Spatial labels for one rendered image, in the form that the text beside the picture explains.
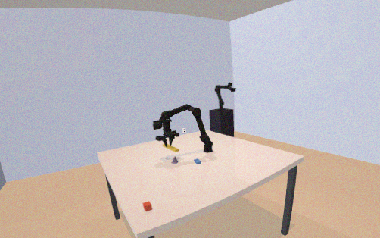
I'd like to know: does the small red cube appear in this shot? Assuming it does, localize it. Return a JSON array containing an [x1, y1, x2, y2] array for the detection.
[[142, 202, 152, 211]]

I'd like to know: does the yellow bar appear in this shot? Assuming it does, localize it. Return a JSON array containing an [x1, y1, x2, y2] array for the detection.
[[163, 144, 179, 152]]

